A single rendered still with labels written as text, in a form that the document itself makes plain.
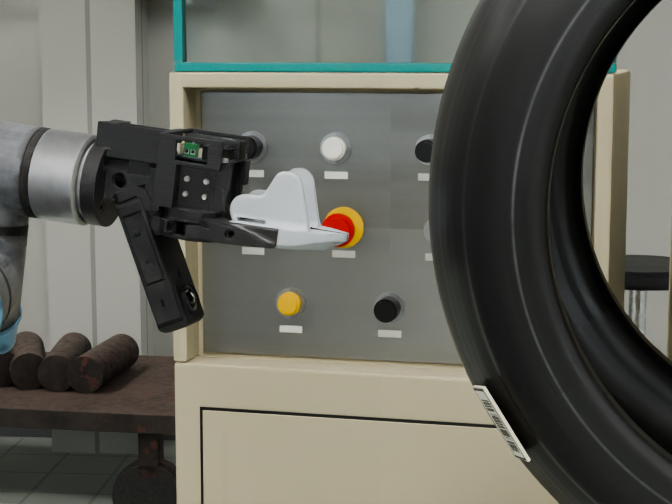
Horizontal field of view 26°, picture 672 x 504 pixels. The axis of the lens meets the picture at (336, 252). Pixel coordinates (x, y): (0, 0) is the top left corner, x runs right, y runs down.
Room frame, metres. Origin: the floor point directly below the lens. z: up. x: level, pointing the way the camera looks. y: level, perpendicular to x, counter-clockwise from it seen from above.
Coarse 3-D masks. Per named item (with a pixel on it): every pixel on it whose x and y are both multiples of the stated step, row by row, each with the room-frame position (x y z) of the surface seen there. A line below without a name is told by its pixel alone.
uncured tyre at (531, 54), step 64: (512, 0) 1.00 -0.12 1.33; (576, 0) 0.97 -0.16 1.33; (640, 0) 1.23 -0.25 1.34; (512, 64) 0.98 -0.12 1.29; (576, 64) 0.96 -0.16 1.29; (448, 128) 1.02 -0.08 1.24; (512, 128) 0.98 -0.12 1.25; (576, 128) 1.25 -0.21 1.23; (448, 192) 1.01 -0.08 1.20; (512, 192) 0.97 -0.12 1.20; (576, 192) 1.25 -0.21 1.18; (448, 256) 1.01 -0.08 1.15; (512, 256) 0.97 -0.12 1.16; (576, 256) 1.25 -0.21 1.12; (448, 320) 1.03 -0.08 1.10; (512, 320) 0.98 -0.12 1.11; (576, 320) 1.24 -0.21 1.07; (512, 384) 0.98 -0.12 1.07; (576, 384) 0.96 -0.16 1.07; (640, 384) 1.23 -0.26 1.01; (576, 448) 0.97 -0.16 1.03; (640, 448) 0.95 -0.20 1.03
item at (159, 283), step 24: (120, 216) 1.16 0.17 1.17; (144, 216) 1.15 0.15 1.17; (144, 240) 1.15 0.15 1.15; (168, 240) 1.17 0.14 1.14; (144, 264) 1.15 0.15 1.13; (168, 264) 1.15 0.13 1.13; (144, 288) 1.15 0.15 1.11; (168, 288) 1.14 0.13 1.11; (192, 288) 1.17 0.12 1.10; (168, 312) 1.14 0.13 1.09; (192, 312) 1.15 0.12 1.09
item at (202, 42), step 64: (192, 0) 1.85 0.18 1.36; (256, 0) 1.83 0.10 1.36; (320, 0) 1.81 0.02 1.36; (384, 0) 1.80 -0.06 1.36; (448, 0) 1.78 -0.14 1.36; (192, 64) 1.85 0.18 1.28; (256, 64) 1.83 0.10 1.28; (320, 64) 1.81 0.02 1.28; (384, 64) 1.79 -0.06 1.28; (448, 64) 1.77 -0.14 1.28
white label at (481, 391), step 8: (480, 392) 1.00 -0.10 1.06; (488, 392) 0.98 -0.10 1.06; (480, 400) 1.02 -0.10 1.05; (488, 400) 0.98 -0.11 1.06; (488, 408) 1.00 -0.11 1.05; (496, 408) 0.98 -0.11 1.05; (496, 416) 0.99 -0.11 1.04; (496, 424) 1.01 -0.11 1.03; (504, 424) 0.98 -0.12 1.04; (504, 432) 0.99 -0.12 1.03; (512, 432) 0.97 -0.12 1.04; (512, 440) 0.98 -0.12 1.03; (512, 448) 1.00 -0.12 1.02; (520, 448) 0.97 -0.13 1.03; (520, 456) 0.99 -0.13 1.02; (528, 456) 0.97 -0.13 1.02
